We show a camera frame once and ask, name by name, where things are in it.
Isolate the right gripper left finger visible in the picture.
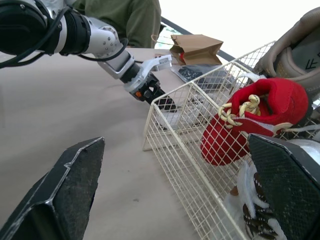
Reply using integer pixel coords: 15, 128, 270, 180
0, 136, 106, 240

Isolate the red small shoe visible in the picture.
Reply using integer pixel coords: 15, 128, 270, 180
200, 77, 310, 167

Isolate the black cable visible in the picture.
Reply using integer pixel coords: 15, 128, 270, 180
0, 6, 130, 70

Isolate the person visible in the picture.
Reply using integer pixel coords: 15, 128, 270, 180
71, 0, 163, 49

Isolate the white shoe with dark laces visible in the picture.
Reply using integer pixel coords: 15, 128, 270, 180
224, 161, 289, 240

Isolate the brown paper bag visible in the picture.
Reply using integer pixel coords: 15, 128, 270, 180
169, 34, 225, 67

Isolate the black plastic pack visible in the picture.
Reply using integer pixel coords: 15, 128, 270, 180
176, 64, 227, 83

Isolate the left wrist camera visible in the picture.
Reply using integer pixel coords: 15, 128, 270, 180
142, 54, 174, 76

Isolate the cream wire basket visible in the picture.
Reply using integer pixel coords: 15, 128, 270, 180
142, 40, 320, 240

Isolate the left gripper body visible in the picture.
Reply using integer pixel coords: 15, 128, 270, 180
129, 71, 168, 106

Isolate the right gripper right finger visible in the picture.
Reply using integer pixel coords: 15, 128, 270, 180
246, 133, 320, 240

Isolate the large tan shoe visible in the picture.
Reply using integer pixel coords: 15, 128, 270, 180
253, 6, 320, 94

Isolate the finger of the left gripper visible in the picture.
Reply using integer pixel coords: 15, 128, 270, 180
151, 94, 179, 114

